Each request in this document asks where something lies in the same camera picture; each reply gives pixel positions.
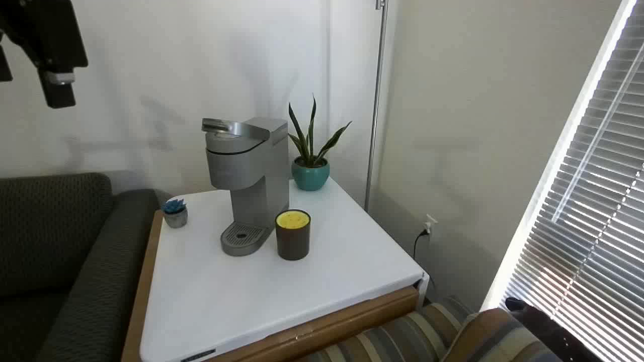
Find dark candle jar yellow wax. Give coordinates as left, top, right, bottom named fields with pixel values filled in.
left=274, top=208, right=314, bottom=262

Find striped armchair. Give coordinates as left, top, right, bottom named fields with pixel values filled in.
left=294, top=300, right=566, bottom=362

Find white table with wooden edge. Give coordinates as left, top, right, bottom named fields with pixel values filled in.
left=120, top=209, right=420, bottom=362

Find small grey pot blue succulent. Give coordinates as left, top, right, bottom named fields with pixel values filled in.
left=161, top=198, right=190, bottom=229

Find metal pole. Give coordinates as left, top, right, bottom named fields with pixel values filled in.
left=362, top=0, right=389, bottom=209

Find black power cord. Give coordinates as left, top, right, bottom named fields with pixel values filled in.
left=410, top=227, right=434, bottom=264

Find white window blinds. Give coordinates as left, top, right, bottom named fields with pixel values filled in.
left=499, top=0, right=644, bottom=362

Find teal plant pot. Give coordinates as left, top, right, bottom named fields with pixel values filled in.
left=290, top=158, right=332, bottom=194

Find black bag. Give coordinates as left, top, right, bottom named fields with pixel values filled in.
left=504, top=296, right=607, bottom=362

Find snake plant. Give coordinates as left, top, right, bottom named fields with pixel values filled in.
left=287, top=97, right=355, bottom=170

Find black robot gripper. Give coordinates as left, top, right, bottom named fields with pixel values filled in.
left=0, top=0, right=90, bottom=111

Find grey coffee maker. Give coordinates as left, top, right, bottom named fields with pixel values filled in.
left=202, top=117, right=293, bottom=257

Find dark grey sofa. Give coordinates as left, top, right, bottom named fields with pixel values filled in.
left=0, top=172, right=161, bottom=362

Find grey coffee maker lid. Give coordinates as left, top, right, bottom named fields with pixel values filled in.
left=202, top=117, right=271, bottom=155

